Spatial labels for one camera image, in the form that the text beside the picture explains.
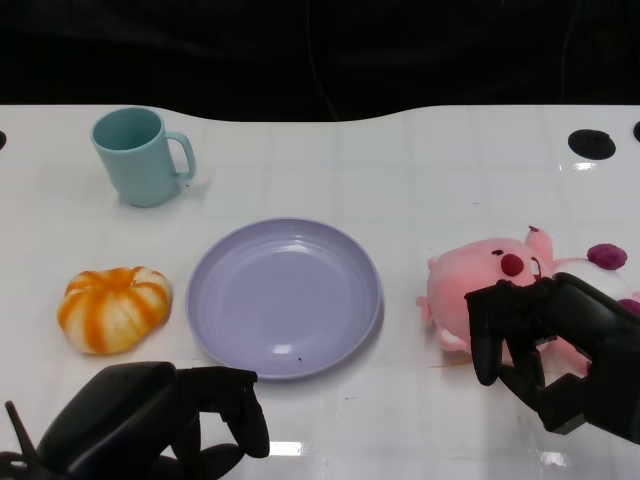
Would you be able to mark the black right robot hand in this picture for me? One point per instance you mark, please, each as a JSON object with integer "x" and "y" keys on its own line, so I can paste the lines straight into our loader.
{"x": 585, "y": 340}

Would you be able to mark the black backdrop cloth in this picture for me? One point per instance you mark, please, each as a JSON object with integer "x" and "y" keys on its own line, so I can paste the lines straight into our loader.
{"x": 200, "y": 50}

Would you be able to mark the pink plush doll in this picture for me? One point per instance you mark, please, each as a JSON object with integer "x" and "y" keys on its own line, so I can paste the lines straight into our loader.
{"x": 465, "y": 272}

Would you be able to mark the lavender plastic plate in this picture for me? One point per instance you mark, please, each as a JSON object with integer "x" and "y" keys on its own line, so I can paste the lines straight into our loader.
{"x": 285, "y": 300}

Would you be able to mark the orange striped pumpkin toy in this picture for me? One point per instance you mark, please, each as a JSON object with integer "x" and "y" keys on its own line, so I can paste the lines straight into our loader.
{"x": 112, "y": 312}

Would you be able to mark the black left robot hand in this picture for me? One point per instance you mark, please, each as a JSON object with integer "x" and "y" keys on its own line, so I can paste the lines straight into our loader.
{"x": 125, "y": 420}

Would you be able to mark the teal plastic mug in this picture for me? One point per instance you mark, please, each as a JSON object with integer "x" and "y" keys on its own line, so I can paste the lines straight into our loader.
{"x": 135, "y": 170}

